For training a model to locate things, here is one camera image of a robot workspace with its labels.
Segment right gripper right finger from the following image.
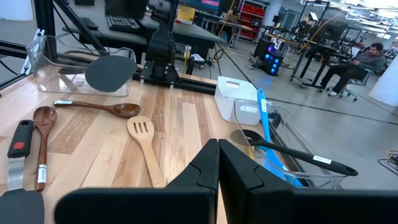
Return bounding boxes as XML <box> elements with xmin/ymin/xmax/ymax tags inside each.
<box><xmin>219</xmin><ymin>139</ymin><xmax>398</xmax><ymax>224</ymax></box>

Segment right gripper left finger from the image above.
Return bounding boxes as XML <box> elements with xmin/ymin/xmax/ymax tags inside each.
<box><xmin>54</xmin><ymin>139</ymin><xmax>220</xmax><ymax>224</ymax></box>

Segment black slotted spoon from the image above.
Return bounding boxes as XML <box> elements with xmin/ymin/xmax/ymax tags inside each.
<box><xmin>229</xmin><ymin>129</ymin><xmax>359</xmax><ymax>177</ymax></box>

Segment large blue silicone spoon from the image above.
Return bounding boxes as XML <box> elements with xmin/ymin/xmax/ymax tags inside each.
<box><xmin>256</xmin><ymin>88</ymin><xmax>304</xmax><ymax>187</ymax></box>

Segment black rounded turner spatula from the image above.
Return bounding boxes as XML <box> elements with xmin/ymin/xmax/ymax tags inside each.
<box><xmin>57</xmin><ymin>55</ymin><xmax>139</xmax><ymax>93</ymax></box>

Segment light wooden slotted spoon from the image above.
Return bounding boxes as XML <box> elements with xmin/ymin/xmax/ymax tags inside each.
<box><xmin>126</xmin><ymin>115</ymin><xmax>165</xmax><ymax>189</ymax></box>

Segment clear plastic container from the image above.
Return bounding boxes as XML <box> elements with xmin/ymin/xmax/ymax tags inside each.
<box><xmin>228</xmin><ymin>98</ymin><xmax>349</xmax><ymax>190</ymax></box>
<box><xmin>26</xmin><ymin>34</ymin><xmax>137</xmax><ymax>98</ymax></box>

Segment dark wooden spoon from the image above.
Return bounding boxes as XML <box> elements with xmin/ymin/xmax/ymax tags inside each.
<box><xmin>53</xmin><ymin>99</ymin><xmax>141</xmax><ymax>119</ymax></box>
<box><xmin>33</xmin><ymin>105</ymin><xmax>58</xmax><ymax>192</ymax></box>

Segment black square turner spatula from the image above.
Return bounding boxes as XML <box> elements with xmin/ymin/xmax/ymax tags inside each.
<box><xmin>0</xmin><ymin>119</ymin><xmax>45</xmax><ymax>224</ymax></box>

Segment white plastic bin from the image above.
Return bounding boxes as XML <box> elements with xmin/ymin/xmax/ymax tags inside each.
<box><xmin>213</xmin><ymin>76</ymin><xmax>259</xmax><ymax>127</ymax></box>

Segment grey office chair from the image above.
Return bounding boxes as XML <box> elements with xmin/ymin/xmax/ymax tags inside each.
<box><xmin>341</xmin><ymin>68</ymin><xmax>376</xmax><ymax>102</ymax></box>

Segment white round pillar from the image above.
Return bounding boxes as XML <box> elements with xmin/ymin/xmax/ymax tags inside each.
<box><xmin>368</xmin><ymin>54</ymin><xmax>398</xmax><ymax>107</ymax></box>

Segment person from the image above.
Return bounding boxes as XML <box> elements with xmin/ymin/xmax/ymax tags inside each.
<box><xmin>319</xmin><ymin>42</ymin><xmax>387</xmax><ymax>98</ymax></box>

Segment black computer tower blue lights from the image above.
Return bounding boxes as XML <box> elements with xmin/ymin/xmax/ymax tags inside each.
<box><xmin>253</xmin><ymin>37</ymin><xmax>285</xmax><ymax>77</ymax></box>

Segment black desk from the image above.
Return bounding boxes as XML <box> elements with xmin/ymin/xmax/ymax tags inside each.
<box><xmin>290</xmin><ymin>39</ymin><xmax>351</xmax><ymax>90</ymax></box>

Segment grey computer desk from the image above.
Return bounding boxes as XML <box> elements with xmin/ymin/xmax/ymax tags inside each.
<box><xmin>62</xmin><ymin>12</ymin><xmax>225</xmax><ymax>62</ymax></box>

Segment black computer keyboard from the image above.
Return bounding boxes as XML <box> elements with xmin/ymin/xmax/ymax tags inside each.
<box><xmin>106</xmin><ymin>15</ymin><xmax>141</xmax><ymax>32</ymax></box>

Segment black computer mouse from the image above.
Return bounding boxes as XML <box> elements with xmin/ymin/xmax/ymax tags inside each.
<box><xmin>80</xmin><ymin>17</ymin><xmax>100</xmax><ymax>31</ymax></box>

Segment yellow notice sheet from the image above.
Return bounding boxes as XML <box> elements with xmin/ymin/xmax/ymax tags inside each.
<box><xmin>176</xmin><ymin>4</ymin><xmax>197</xmax><ymax>26</ymax></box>

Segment red parts bin rack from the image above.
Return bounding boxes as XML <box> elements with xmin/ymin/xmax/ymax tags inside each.
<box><xmin>238</xmin><ymin>2</ymin><xmax>266</xmax><ymax>41</ymax></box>

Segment computer monitor blue screen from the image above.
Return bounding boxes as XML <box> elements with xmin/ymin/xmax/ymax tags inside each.
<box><xmin>177</xmin><ymin>0</ymin><xmax>222</xmax><ymax>12</ymax></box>

